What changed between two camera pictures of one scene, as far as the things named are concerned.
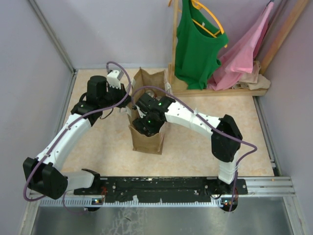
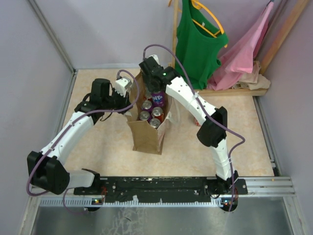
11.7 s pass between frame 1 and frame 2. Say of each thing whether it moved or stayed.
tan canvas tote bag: stayed
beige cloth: stayed
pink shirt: stayed
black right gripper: moved
